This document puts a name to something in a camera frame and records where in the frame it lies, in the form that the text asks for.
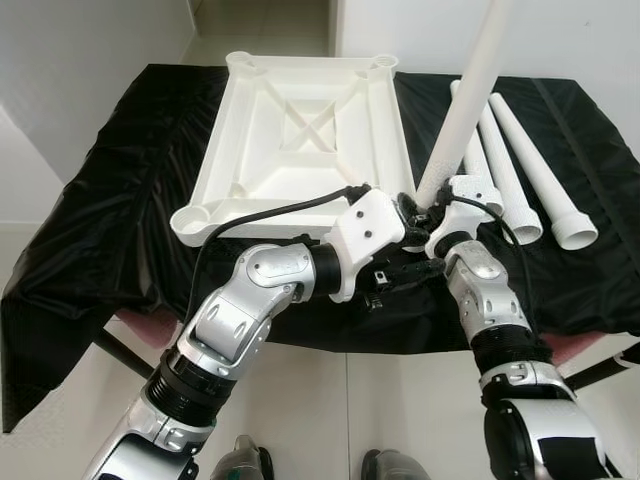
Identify grey robot left foot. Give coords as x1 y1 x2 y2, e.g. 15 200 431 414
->
210 435 273 480

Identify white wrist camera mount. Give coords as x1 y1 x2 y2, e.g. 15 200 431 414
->
425 175 502 260
325 187 407 304

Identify grey robot right foot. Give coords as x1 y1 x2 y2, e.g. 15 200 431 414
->
360 448 431 480

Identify white plastic children table top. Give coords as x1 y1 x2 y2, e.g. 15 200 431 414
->
170 50 422 249

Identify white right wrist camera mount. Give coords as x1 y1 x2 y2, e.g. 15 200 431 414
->
425 175 502 260

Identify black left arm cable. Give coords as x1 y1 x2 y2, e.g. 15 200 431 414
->
185 185 362 332

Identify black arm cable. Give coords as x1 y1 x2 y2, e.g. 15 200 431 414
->
454 194 533 337
185 185 362 332

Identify grey robot foot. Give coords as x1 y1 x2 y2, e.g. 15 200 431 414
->
210 435 273 480
360 448 431 480

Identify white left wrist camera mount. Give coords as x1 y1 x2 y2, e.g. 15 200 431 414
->
325 187 407 304

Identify white plastic table leg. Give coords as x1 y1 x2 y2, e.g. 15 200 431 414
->
450 80 508 216
478 93 547 248
415 0 522 207
490 93 600 252

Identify black table cloth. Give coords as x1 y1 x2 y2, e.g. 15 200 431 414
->
0 65 640 433

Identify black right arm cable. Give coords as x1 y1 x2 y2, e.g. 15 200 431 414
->
454 194 533 337

